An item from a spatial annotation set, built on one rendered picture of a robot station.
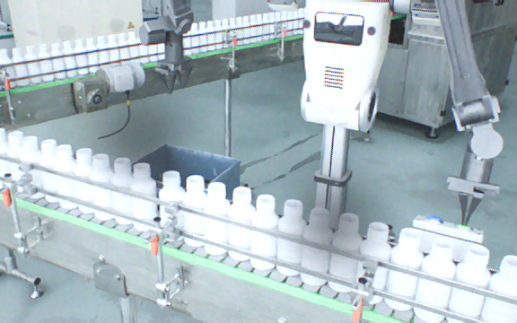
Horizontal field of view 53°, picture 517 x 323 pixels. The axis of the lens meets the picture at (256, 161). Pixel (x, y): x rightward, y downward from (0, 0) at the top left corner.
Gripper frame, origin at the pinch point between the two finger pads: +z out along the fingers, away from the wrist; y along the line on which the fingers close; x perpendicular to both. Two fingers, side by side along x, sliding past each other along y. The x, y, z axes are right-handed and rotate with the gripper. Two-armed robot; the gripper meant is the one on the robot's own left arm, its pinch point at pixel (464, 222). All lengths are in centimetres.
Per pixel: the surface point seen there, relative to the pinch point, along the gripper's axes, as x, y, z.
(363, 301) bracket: -25.4, -13.6, 14.4
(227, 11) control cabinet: 502, -342, -131
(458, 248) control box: -4.0, -0.1, 5.1
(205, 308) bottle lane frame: -13, -51, 32
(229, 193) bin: 38, -74, 14
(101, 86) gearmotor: 79, -169, -13
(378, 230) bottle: -16.3, -14.9, 2.9
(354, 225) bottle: -18.5, -19.3, 2.8
